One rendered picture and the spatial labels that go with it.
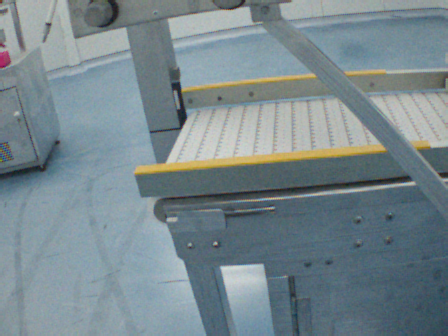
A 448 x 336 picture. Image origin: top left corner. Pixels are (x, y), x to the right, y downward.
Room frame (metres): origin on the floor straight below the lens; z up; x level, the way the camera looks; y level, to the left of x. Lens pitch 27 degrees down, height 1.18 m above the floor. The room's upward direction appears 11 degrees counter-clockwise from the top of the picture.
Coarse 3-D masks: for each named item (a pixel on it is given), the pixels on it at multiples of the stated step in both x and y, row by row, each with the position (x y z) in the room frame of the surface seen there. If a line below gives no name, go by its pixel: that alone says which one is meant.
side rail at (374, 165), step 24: (432, 144) 0.42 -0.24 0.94; (216, 168) 0.47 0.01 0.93; (240, 168) 0.46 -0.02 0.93; (264, 168) 0.46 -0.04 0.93; (288, 168) 0.45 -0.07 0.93; (312, 168) 0.45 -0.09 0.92; (336, 168) 0.44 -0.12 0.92; (360, 168) 0.44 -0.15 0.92; (384, 168) 0.43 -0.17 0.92; (144, 192) 0.49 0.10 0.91; (168, 192) 0.48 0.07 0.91; (192, 192) 0.48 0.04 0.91
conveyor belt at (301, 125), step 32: (384, 96) 0.67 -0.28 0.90; (416, 96) 0.65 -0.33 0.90; (192, 128) 0.68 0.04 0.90; (224, 128) 0.65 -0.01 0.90; (256, 128) 0.63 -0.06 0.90; (288, 128) 0.61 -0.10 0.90; (320, 128) 0.60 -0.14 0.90; (352, 128) 0.58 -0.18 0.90; (416, 128) 0.54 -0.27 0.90; (192, 160) 0.57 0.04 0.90; (224, 192) 0.49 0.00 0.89
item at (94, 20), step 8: (96, 0) 0.45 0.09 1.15; (104, 0) 0.45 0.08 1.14; (112, 0) 0.45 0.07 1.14; (88, 8) 0.43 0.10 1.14; (96, 8) 0.43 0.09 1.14; (104, 8) 0.43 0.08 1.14; (112, 8) 0.45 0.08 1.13; (88, 16) 0.43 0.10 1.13; (96, 16) 0.43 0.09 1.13; (104, 16) 0.43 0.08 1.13; (112, 16) 0.45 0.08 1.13; (88, 24) 0.43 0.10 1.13; (96, 24) 0.43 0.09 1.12; (104, 24) 0.44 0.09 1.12
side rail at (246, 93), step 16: (288, 80) 0.72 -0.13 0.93; (304, 80) 0.71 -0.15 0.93; (352, 80) 0.70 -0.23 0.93; (368, 80) 0.69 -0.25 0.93; (384, 80) 0.68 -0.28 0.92; (400, 80) 0.68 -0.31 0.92; (416, 80) 0.67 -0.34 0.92; (432, 80) 0.67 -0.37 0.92; (192, 96) 0.75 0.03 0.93; (208, 96) 0.75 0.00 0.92; (224, 96) 0.74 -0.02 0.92; (240, 96) 0.73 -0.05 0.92; (256, 96) 0.73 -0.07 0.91; (272, 96) 0.72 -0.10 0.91; (288, 96) 0.72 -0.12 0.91; (304, 96) 0.71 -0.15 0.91
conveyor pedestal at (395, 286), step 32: (352, 256) 0.48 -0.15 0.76; (384, 256) 0.47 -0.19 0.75; (416, 256) 0.46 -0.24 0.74; (288, 288) 0.50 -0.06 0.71; (320, 288) 0.50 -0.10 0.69; (352, 288) 0.49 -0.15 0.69; (384, 288) 0.48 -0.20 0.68; (416, 288) 0.47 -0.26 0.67; (288, 320) 0.50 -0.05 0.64; (320, 320) 0.50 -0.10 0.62; (352, 320) 0.49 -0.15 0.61; (384, 320) 0.48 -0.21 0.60; (416, 320) 0.47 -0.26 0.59
